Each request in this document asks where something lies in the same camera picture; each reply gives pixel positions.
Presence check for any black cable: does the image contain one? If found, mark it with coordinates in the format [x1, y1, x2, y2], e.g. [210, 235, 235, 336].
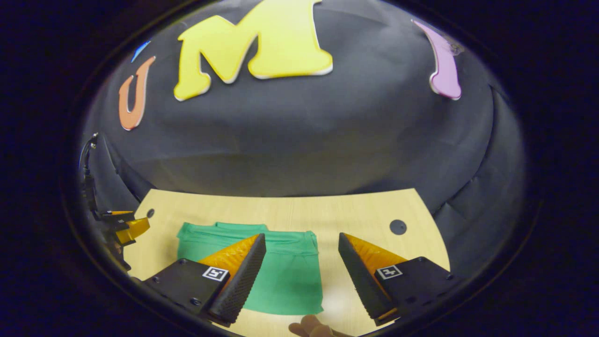
[79, 132, 100, 176]

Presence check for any green T-shirt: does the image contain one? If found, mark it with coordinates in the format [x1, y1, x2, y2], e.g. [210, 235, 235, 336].
[176, 222, 324, 315]

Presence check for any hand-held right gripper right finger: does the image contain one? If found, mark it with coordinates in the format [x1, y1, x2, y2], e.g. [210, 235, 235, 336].
[337, 232, 455, 327]

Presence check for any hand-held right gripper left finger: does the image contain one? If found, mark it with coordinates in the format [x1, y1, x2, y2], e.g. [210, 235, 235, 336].
[142, 233, 267, 327]

